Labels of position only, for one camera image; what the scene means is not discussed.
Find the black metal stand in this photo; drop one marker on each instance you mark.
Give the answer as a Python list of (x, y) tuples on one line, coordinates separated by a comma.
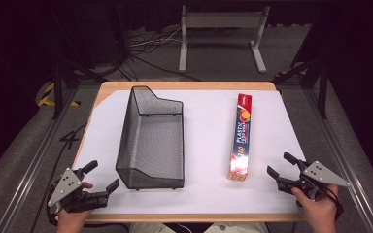
[(322, 87), (58, 81)]

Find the person's right hand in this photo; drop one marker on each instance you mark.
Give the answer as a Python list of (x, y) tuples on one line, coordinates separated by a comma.
[(320, 213)]

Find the white metal stand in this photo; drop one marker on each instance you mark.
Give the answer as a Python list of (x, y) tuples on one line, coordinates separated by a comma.
[(223, 20)]

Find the white table mat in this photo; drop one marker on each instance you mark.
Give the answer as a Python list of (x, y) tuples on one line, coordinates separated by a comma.
[(207, 161)]

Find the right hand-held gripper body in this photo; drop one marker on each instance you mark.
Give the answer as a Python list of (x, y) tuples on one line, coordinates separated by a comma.
[(320, 174)]

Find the long plastic wrap box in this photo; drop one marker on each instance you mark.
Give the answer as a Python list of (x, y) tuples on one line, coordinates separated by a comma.
[(241, 136)]

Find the yellow black striped tape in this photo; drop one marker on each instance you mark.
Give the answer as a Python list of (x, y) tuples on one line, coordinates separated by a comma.
[(47, 93)]

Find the person's left hand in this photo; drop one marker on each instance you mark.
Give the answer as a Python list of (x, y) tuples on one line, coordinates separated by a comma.
[(70, 222)]

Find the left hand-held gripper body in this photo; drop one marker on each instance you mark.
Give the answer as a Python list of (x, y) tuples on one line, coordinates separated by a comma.
[(67, 185)]

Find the aluminium rail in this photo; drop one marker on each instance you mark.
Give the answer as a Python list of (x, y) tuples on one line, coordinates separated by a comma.
[(340, 152), (35, 161)]

